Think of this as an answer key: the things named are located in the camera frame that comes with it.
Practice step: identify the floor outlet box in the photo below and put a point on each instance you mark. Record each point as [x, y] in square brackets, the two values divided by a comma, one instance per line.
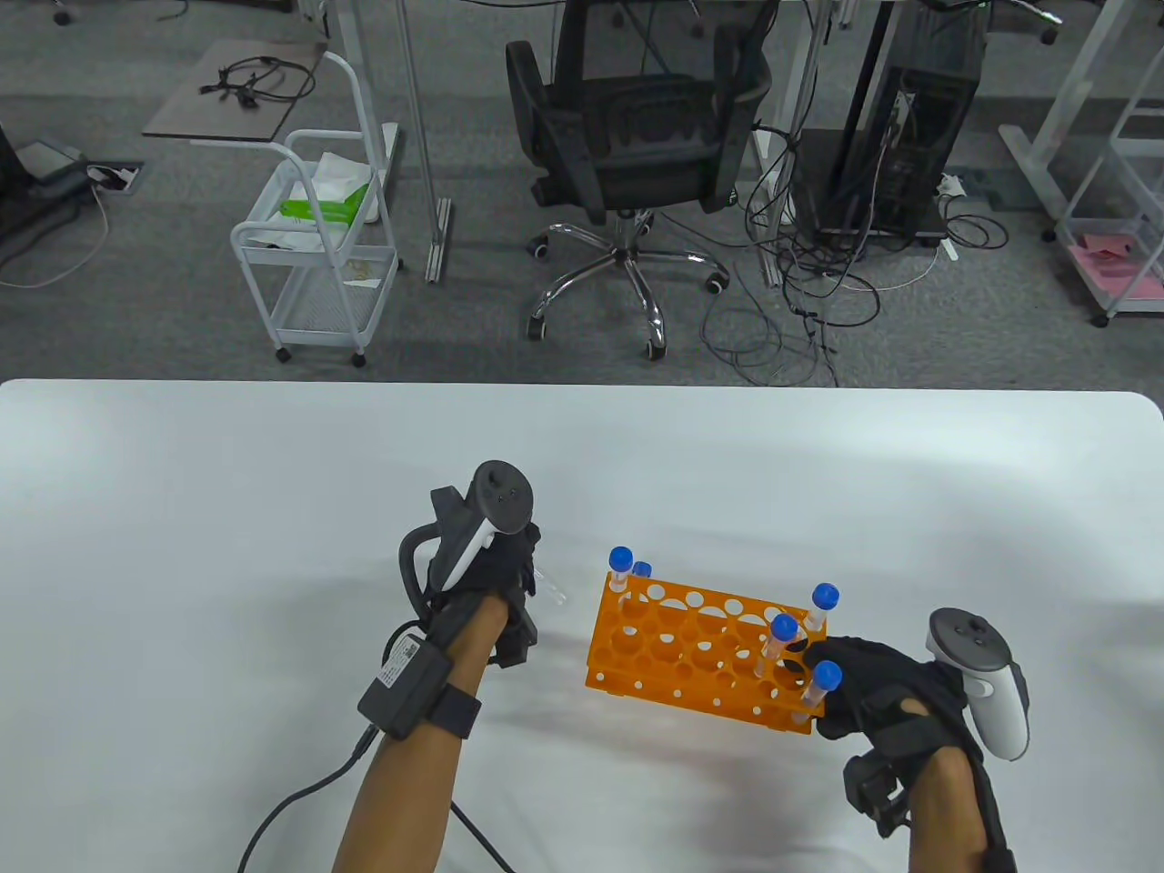
[123, 177]

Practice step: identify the black office chair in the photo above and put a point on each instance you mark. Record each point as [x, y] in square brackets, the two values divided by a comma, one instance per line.
[637, 136]

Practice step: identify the white and black hand controller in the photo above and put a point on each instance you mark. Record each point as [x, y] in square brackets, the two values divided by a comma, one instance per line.
[500, 491]
[1000, 718]

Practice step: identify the white desk leg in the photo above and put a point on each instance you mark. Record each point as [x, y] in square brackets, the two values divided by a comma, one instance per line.
[439, 236]
[805, 82]
[1037, 159]

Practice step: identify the black computer tower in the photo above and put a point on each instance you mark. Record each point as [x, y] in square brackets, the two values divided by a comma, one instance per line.
[918, 118]

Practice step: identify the black equipment base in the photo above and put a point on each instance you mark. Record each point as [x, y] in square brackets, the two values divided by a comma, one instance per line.
[27, 205]

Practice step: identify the person's left forearm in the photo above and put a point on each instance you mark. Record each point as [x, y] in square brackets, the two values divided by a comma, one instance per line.
[409, 800]

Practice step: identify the white rolling cart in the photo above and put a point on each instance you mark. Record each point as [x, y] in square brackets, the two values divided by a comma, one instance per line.
[318, 300]

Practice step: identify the person's right hand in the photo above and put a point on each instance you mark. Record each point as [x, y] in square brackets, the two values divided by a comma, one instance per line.
[882, 682]

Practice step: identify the brown side table top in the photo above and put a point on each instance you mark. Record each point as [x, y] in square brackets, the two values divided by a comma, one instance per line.
[182, 114]

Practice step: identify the green packet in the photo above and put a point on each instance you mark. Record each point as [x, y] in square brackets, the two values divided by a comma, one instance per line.
[318, 211]

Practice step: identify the pink sheet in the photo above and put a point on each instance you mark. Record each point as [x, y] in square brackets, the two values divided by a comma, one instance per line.
[1118, 273]

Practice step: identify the orange test tube rack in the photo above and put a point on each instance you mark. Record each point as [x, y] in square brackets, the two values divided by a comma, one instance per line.
[605, 680]

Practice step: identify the person's right forearm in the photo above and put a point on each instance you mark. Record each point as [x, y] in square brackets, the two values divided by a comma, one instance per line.
[946, 818]

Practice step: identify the person's left hand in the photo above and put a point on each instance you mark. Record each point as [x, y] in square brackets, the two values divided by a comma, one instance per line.
[505, 568]

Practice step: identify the black wrist sensor module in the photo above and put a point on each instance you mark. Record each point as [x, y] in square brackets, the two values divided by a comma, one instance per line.
[518, 641]
[873, 791]

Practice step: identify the white crumpled paper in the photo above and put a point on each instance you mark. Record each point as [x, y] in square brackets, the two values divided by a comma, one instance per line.
[341, 173]

